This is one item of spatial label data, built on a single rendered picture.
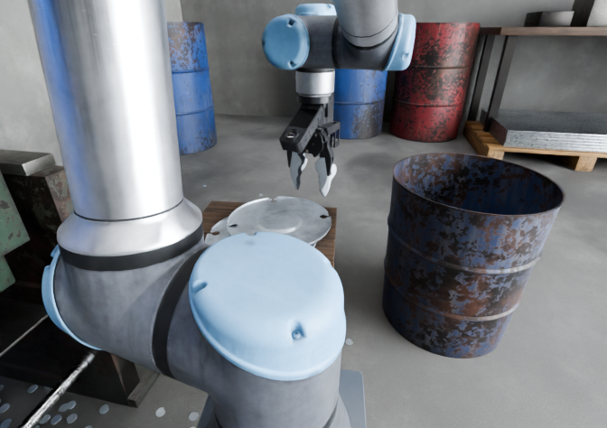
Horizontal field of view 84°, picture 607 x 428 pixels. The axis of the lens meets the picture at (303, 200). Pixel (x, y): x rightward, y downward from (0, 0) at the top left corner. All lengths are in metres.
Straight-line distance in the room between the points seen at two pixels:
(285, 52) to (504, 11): 3.18
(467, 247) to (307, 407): 0.67
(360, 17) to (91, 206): 0.34
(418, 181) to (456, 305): 0.42
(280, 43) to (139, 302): 0.40
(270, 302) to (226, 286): 0.03
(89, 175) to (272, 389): 0.20
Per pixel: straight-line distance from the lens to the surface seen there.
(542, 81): 3.80
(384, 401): 1.02
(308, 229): 0.91
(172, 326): 0.28
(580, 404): 1.21
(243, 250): 0.28
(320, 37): 0.55
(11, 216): 0.76
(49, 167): 0.76
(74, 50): 0.28
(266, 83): 3.72
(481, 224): 0.86
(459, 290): 0.97
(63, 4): 0.28
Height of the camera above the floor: 0.84
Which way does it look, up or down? 27 degrees down
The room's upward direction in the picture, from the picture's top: straight up
